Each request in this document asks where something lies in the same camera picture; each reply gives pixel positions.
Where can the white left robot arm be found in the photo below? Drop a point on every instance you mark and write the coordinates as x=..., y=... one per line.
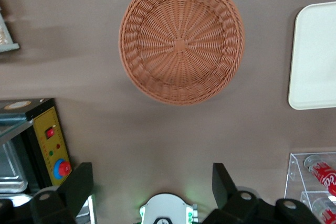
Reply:
x=168, y=209

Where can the red cola bottle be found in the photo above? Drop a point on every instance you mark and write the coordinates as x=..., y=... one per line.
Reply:
x=326, y=212
x=324, y=175

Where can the steel warmer pan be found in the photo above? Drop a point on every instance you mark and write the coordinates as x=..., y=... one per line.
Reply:
x=10, y=171

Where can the round brown wicker basket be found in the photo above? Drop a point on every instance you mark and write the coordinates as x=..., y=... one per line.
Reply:
x=181, y=43

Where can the clear bag of pastries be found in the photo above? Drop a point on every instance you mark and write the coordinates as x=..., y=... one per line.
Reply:
x=3, y=35

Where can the black food warmer yellow panel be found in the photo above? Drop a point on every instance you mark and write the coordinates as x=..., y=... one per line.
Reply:
x=50, y=142

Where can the cream rectangular tray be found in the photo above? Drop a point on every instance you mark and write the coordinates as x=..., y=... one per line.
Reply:
x=315, y=58

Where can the clear acrylic bottle rack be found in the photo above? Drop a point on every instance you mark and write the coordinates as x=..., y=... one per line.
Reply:
x=295, y=171

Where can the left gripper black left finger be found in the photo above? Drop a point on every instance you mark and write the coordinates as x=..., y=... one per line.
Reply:
x=76, y=184

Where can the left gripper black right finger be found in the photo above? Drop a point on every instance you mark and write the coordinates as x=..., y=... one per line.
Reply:
x=223, y=184

